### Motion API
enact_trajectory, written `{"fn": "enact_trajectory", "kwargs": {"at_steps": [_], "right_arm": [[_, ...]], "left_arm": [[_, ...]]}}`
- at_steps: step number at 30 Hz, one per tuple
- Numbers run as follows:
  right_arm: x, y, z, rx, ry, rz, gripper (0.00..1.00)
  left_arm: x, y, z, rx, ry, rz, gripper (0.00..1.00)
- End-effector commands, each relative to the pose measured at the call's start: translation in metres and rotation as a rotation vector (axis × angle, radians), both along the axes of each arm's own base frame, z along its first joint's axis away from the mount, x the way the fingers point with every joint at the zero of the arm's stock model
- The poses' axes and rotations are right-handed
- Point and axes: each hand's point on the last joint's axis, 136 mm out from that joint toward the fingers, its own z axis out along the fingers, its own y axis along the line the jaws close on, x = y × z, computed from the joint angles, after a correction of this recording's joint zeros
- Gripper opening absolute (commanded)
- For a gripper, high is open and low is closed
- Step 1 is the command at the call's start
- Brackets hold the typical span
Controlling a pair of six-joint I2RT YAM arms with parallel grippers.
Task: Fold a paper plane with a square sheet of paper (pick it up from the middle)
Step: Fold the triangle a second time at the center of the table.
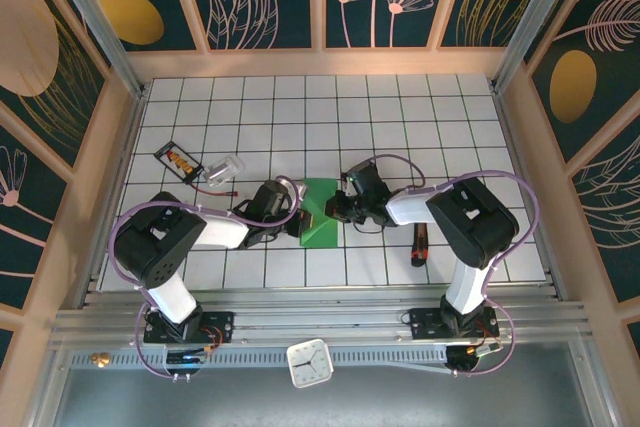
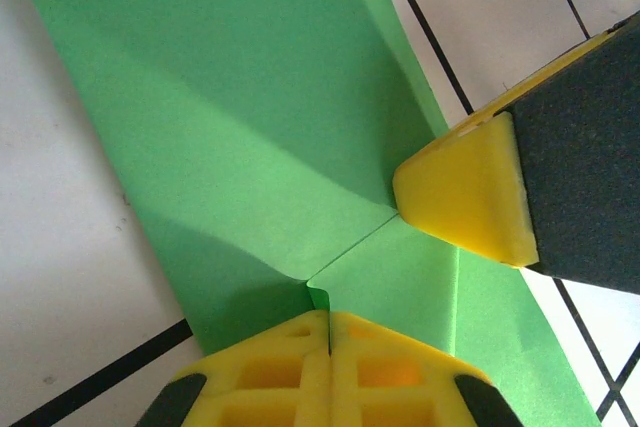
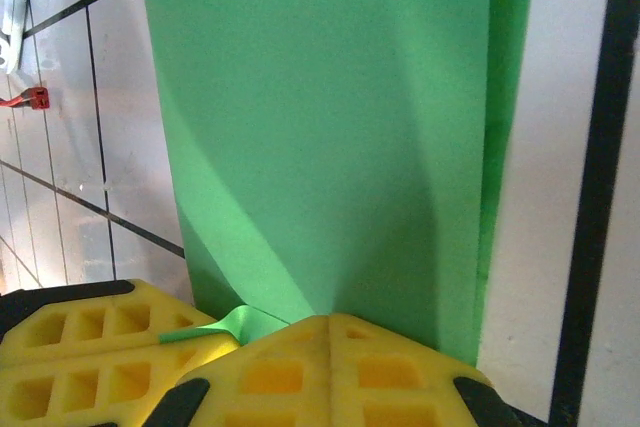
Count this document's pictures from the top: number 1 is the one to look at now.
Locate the green paper sheet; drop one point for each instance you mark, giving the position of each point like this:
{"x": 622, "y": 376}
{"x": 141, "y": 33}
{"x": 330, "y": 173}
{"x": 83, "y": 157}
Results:
{"x": 320, "y": 239}

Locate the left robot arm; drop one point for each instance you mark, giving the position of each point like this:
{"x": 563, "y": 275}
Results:
{"x": 160, "y": 242}

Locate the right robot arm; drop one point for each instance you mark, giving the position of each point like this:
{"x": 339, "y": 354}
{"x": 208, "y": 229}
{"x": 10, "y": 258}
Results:
{"x": 470, "y": 227}

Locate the white square clock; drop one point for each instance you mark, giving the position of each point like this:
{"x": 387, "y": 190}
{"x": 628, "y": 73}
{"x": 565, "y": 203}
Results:
{"x": 310, "y": 362}

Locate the black yellow battery pack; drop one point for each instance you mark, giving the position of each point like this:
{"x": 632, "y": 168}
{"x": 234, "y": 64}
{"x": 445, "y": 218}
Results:
{"x": 177, "y": 161}

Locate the grey metal panel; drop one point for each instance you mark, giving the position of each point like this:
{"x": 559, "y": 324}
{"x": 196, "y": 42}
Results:
{"x": 400, "y": 402}

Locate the brass knob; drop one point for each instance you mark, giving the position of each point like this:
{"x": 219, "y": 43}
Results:
{"x": 100, "y": 360}

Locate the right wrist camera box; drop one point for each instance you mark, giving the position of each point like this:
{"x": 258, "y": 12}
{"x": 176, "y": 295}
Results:
{"x": 346, "y": 187}

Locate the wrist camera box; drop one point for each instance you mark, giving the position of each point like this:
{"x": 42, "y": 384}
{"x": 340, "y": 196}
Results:
{"x": 346, "y": 187}
{"x": 295, "y": 189}

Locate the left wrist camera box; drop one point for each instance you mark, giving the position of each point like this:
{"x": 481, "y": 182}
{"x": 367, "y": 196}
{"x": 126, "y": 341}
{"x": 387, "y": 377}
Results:
{"x": 295, "y": 189}

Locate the aluminium mounting rail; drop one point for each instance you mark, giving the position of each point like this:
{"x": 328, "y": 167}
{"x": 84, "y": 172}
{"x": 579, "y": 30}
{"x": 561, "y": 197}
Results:
{"x": 325, "y": 317}

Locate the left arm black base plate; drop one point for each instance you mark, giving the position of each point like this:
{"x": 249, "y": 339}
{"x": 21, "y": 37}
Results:
{"x": 220, "y": 322}

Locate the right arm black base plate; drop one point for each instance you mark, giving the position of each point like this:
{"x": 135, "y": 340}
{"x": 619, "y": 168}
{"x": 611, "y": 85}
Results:
{"x": 425, "y": 319}

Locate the aluminium table side rail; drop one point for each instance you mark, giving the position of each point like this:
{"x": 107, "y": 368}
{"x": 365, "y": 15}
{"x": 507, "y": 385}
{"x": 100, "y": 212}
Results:
{"x": 515, "y": 147}
{"x": 129, "y": 142}

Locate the aluminium frame post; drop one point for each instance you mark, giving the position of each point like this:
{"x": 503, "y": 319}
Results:
{"x": 532, "y": 17}
{"x": 100, "y": 27}

